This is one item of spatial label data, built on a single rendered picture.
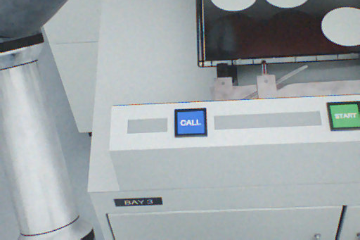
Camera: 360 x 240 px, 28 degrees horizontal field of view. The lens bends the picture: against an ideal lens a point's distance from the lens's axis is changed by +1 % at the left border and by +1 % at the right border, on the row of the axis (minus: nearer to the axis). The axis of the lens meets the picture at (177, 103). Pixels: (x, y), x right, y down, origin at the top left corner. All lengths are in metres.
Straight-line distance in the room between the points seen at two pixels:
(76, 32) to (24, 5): 1.04
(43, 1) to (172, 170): 0.48
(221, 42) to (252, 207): 0.33
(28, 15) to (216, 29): 0.60
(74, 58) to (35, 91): 1.01
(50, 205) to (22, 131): 0.11
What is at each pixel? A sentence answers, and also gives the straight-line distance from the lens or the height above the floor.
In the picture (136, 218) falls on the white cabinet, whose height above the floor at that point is 0.71.
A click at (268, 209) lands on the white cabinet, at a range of 1.40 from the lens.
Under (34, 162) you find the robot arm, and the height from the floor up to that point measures 1.14.
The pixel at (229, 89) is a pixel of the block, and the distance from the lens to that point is 1.32.
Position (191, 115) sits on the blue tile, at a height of 0.96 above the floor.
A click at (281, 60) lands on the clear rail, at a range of 1.38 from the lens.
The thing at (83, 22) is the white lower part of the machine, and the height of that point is 0.60.
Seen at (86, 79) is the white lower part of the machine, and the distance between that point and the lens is 2.08.
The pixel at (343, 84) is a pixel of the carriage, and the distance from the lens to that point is 1.38.
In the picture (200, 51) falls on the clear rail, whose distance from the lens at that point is 1.39.
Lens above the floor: 1.97
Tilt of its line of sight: 54 degrees down
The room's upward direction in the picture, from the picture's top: 7 degrees counter-clockwise
